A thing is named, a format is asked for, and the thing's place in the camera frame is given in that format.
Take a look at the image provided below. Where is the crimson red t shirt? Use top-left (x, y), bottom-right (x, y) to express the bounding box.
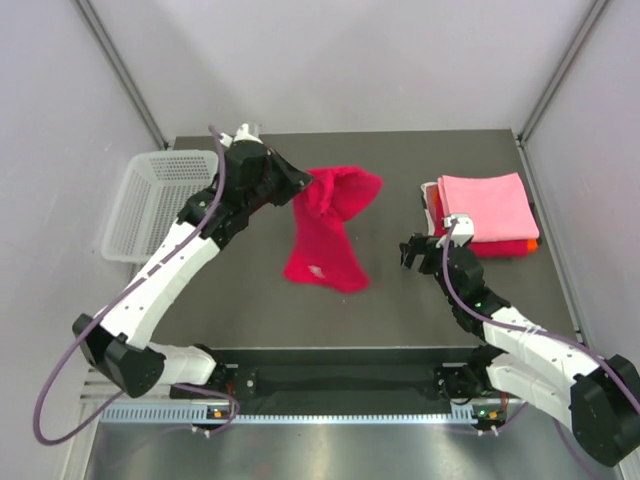
top-left (283, 166), bottom-right (383, 294)

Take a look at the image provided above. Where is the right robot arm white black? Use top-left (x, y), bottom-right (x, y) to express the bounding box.
top-left (400, 234), bottom-right (639, 467)

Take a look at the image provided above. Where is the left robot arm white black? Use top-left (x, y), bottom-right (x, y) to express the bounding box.
top-left (72, 139), bottom-right (312, 398)

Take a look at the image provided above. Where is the red folded t shirt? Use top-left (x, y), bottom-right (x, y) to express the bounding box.
top-left (432, 199), bottom-right (531, 260)

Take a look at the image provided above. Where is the light pink folded t shirt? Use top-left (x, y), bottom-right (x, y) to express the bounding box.
top-left (438, 173), bottom-right (540, 242)

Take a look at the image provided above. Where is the white perforated plastic basket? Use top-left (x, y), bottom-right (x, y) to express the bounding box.
top-left (101, 150), bottom-right (218, 264)

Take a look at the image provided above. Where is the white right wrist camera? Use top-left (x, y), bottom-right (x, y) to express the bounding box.
top-left (443, 213), bottom-right (475, 247)

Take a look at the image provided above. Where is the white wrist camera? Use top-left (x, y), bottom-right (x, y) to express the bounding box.
top-left (443, 213), bottom-right (475, 247)
top-left (218, 123), bottom-right (262, 148)

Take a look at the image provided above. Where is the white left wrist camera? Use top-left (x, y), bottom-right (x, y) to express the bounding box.
top-left (218, 123), bottom-right (262, 148)

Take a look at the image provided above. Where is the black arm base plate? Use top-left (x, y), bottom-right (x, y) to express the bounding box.
top-left (201, 346), bottom-right (498, 402)

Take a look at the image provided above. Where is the left aluminium frame post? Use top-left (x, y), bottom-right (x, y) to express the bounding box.
top-left (71, 0), bottom-right (169, 150)

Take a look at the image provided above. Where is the aluminium frame post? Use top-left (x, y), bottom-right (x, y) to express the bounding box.
top-left (515, 0), bottom-right (612, 146)
top-left (71, 0), bottom-right (169, 150)

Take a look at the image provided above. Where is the grey slotted cable duct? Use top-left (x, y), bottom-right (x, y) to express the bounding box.
top-left (100, 403), bottom-right (478, 425)

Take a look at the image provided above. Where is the right aluminium frame post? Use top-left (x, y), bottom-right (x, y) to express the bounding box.
top-left (515, 0), bottom-right (612, 146)

